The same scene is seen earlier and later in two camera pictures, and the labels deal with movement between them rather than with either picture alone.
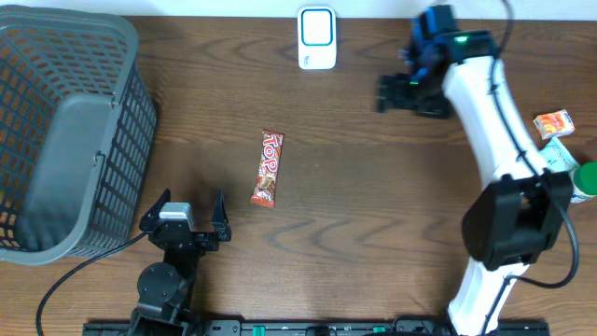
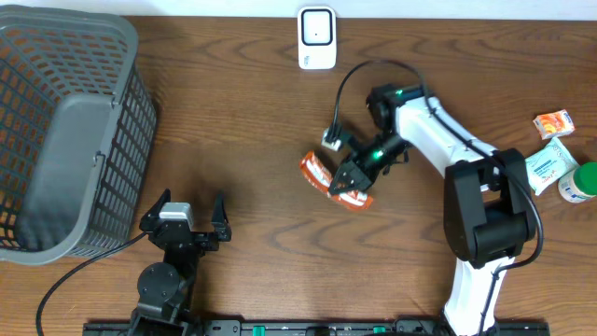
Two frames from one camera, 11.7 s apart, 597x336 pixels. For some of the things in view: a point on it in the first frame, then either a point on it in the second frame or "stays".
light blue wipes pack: [556, 158] stays
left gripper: [209, 243] stays
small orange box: [553, 124] stays
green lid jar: [583, 179] stays
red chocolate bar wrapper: [266, 188] → [317, 175]
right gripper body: [415, 93] → [379, 152]
